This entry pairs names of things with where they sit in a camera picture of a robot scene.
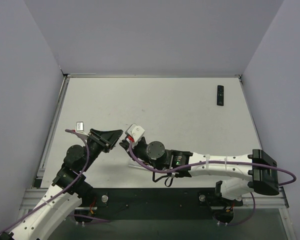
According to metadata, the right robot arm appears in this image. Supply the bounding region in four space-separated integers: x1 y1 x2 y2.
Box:
119 137 279 200

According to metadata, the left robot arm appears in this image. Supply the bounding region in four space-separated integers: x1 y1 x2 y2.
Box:
0 129 123 240

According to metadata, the black remote control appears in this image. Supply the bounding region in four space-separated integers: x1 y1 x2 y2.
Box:
216 85 225 106

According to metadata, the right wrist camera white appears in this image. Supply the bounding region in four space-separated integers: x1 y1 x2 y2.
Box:
125 123 145 146

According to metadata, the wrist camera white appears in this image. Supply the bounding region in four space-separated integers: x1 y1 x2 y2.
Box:
74 121 86 134
125 123 145 146

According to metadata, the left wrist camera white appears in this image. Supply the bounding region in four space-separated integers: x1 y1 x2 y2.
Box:
74 121 86 134

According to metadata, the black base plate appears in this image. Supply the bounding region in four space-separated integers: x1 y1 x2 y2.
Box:
74 187 243 221

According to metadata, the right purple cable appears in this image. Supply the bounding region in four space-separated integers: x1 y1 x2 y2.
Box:
128 142 297 226

